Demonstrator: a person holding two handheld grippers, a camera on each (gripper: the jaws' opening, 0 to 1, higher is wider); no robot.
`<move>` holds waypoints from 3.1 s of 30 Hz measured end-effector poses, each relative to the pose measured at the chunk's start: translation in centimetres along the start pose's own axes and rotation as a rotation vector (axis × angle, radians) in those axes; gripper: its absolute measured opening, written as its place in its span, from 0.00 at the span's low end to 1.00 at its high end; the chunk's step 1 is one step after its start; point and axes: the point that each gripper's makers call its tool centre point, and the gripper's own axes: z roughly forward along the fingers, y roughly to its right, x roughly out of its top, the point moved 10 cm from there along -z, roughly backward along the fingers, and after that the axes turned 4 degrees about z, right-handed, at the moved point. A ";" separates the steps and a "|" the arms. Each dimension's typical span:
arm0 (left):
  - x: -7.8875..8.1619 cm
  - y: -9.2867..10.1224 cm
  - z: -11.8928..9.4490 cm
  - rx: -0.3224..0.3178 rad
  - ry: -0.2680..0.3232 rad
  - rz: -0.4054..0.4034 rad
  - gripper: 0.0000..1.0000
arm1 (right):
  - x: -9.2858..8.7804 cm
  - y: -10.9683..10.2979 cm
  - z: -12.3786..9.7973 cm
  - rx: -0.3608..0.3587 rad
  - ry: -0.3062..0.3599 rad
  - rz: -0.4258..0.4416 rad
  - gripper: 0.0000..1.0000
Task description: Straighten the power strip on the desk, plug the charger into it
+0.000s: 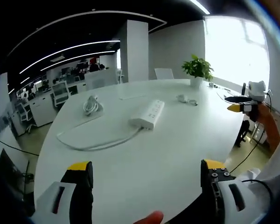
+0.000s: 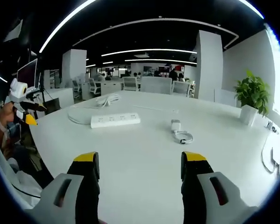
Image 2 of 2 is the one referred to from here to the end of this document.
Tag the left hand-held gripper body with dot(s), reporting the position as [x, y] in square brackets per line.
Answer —
[17, 91]

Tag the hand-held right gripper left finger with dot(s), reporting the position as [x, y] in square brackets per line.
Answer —
[82, 186]

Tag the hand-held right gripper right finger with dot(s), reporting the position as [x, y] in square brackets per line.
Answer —
[196, 186]

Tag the white charger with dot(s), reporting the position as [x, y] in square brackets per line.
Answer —
[175, 125]

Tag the white power strip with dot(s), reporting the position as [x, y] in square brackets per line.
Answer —
[115, 120]

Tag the white side desk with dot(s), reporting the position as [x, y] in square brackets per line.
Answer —
[58, 94]

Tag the long ceiling light strip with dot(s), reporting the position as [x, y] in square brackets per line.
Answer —
[65, 22]

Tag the small dark desk gadgets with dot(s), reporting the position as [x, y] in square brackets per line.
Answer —
[271, 126]

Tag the person's left hand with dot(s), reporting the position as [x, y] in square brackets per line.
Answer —
[9, 112]

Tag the computer monitor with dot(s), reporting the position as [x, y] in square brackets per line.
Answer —
[27, 73]

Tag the black tripod stand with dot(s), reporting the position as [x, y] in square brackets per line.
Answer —
[41, 87]

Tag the person's white clothing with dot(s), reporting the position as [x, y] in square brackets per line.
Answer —
[23, 184]

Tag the green potted plant white pot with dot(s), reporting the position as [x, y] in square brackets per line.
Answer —
[253, 93]

